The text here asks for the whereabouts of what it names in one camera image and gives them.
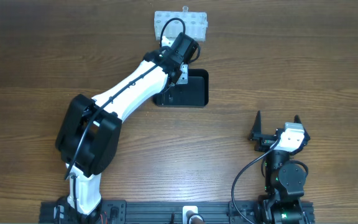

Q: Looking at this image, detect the black tray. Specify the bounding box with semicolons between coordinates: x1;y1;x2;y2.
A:
152;68;210;109

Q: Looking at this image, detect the mounting rail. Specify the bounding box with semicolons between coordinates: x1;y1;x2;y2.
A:
39;198;316;224

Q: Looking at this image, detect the white test tube rack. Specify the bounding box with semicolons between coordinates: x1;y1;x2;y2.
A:
153;11;209;42

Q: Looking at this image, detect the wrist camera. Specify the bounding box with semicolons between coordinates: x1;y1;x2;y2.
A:
277;122;306;153
161;35;177;49

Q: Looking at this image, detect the black cable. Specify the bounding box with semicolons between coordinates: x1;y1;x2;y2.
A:
230;139;282;224
63;17;188;181

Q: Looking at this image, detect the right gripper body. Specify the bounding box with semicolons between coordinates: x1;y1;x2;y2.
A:
249;133;279;153

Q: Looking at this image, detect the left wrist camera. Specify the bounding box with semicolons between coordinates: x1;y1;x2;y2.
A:
161;35;177;49

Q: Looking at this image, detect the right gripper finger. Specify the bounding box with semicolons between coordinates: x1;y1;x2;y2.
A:
249;110;263;134
293;114;311;145

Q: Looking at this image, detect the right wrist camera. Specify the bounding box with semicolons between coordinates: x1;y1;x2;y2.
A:
277;122;306;153

